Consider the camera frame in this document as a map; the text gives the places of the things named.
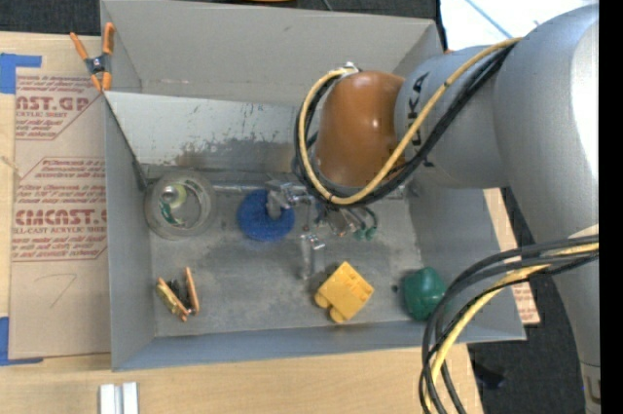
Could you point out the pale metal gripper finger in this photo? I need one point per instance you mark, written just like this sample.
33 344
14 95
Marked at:
311 256
274 207

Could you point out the yellow toy block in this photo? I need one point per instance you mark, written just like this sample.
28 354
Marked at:
344 290

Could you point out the grey metal bin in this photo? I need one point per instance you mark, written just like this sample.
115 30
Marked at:
253 295

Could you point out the clear glass jar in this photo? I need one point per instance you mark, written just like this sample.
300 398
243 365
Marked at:
180 205

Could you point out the green toy pepper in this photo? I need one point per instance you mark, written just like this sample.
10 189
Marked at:
422 292

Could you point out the orange and black small clamp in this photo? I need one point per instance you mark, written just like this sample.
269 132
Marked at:
177 295

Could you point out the brown cardboard board, red print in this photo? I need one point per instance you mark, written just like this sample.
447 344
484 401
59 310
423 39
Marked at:
58 285

